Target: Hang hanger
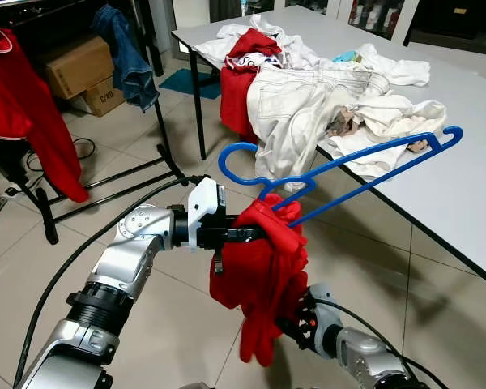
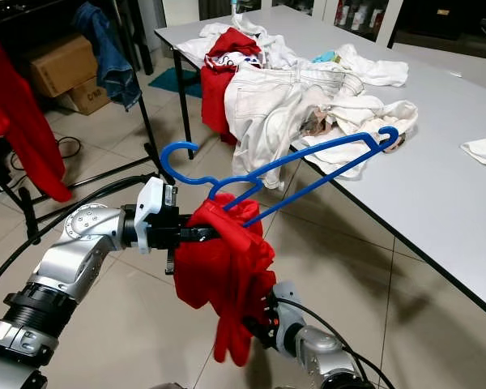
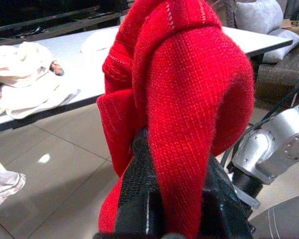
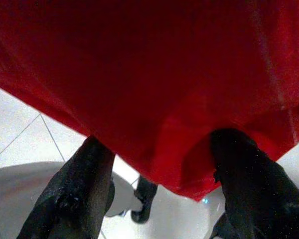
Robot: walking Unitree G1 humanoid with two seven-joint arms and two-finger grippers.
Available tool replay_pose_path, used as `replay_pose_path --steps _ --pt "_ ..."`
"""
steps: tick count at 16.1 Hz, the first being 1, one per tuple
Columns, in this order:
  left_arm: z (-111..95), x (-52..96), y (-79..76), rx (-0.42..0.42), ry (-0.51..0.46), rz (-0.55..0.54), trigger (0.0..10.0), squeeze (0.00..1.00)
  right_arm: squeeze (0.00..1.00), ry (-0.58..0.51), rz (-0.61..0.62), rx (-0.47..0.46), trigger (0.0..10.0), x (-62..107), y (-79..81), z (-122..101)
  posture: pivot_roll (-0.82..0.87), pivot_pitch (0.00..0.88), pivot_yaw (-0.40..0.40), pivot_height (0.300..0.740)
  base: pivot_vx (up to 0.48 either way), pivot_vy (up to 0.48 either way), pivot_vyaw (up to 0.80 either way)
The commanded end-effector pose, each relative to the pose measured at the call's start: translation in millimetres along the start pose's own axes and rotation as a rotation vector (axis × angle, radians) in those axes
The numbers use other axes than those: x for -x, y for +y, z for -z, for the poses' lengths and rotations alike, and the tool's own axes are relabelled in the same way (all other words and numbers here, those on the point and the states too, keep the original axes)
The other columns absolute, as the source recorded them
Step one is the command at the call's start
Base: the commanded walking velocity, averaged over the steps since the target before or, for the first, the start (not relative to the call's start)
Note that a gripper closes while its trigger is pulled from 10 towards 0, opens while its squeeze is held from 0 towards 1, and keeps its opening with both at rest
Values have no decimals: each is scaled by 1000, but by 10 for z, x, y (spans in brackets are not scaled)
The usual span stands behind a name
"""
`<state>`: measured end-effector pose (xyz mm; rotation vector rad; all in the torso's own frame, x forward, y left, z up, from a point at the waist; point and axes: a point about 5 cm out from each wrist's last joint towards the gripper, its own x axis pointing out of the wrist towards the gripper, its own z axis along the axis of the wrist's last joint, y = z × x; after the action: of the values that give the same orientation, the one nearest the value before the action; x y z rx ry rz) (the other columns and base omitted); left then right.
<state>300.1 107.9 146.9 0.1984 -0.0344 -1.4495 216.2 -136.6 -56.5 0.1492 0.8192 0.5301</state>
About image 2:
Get plain red shirt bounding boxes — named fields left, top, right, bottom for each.
left=174, top=193, right=278, bottom=367

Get blue plastic hanger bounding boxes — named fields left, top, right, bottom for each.
left=160, top=126, right=400, bottom=228

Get white mesh jersey brown print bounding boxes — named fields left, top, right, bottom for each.
left=292, top=95, right=420, bottom=181

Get black metal clothes rack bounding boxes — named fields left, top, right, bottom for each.
left=0, top=0, right=175, bottom=246

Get red garment with white trim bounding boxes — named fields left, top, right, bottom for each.
left=200, top=28, right=264, bottom=145

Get cream white jeans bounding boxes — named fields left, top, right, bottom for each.
left=225, top=65, right=365, bottom=193

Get teal floor mat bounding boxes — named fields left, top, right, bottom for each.
left=148, top=69, right=203, bottom=100

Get small printed cardboard box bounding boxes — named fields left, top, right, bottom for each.
left=69, top=77, right=112, bottom=117

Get blue denim garment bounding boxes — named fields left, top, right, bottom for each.
left=73, top=2, right=143, bottom=113

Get red polo shirt white collar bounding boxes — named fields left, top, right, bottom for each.
left=0, top=24, right=74, bottom=203

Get white crumpled shirt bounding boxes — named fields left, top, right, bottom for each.
left=178, top=14, right=301, bottom=70

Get large brown cardboard box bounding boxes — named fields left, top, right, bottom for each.
left=28, top=34, right=98, bottom=100

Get white garment with teal patch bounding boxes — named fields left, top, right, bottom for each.
left=312, top=43, right=410, bottom=88

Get white glass door cabinet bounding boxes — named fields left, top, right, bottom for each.
left=308, top=0, right=406, bottom=45

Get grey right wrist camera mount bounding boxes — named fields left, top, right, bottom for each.
left=271, top=281, right=301, bottom=327

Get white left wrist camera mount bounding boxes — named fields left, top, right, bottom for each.
left=136, top=177, right=179, bottom=252

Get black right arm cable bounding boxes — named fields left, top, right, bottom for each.
left=279, top=298, right=398, bottom=389

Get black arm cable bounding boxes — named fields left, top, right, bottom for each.
left=0, top=174, right=159, bottom=297
left=279, top=298, right=398, bottom=389

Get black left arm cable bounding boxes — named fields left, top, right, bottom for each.
left=0, top=174, right=159, bottom=297

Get black coiled floor cable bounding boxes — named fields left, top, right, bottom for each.
left=57, top=136, right=83, bottom=160

